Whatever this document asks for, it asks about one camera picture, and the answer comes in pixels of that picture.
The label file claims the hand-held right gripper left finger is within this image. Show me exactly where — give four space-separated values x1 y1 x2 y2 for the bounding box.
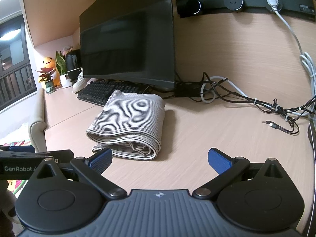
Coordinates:
30 148 127 199

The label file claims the round grey socket module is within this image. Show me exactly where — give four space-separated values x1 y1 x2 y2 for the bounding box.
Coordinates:
223 0 245 13

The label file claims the white power cable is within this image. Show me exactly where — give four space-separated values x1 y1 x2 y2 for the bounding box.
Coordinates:
268 0 316 118

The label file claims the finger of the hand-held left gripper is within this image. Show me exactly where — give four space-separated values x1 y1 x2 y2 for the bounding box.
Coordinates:
9 145 35 153

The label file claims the black adapter box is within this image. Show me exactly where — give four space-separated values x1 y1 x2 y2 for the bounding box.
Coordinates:
174 81 206 97

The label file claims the black cylindrical speaker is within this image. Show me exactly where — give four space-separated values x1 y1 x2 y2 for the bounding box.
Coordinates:
65 49 82 81

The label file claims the window with dark railing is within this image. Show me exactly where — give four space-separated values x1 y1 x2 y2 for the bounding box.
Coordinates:
0 15 38 111

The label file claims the snake plant in white pot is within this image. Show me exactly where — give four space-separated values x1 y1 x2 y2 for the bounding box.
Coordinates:
55 51 72 88

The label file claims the black power socket track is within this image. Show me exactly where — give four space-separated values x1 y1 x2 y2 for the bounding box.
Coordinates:
175 0 316 22

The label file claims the bundle of black cables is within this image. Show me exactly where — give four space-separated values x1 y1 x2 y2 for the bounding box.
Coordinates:
158 71 316 136

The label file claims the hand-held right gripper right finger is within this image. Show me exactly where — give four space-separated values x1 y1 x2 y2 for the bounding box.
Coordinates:
193 148 284 199

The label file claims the colourful printed blanket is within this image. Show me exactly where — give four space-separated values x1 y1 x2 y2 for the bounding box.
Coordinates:
0 122 32 193

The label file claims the grey striped garment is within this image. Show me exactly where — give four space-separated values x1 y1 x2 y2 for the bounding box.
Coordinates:
85 90 166 161

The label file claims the black keyboard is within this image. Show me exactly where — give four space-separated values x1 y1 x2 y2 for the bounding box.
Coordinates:
76 79 150 104

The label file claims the round black knob module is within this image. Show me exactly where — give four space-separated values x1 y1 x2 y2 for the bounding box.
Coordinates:
185 0 204 16

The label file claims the person's left hand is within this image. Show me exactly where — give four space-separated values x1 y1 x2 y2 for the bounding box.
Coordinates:
0 190 17 225

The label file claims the grey looped cable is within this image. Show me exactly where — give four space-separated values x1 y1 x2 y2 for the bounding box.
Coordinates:
199 75 257 104

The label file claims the red leaf potted plant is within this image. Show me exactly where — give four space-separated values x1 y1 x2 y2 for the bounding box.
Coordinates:
35 67 57 95

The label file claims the white computer case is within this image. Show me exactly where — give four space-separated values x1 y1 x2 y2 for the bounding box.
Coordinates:
307 109 316 237

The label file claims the black audio jack cable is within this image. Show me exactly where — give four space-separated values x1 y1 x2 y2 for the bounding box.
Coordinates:
262 120 300 136

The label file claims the yellow plush toy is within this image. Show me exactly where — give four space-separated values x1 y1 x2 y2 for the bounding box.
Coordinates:
38 56 62 87

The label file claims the beige upholstered chair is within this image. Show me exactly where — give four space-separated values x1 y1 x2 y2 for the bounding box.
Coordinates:
29 87 48 153

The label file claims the white power plug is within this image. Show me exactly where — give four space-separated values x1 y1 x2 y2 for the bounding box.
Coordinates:
264 0 284 12

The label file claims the black computer monitor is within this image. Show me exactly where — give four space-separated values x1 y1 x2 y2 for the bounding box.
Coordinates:
79 0 176 91

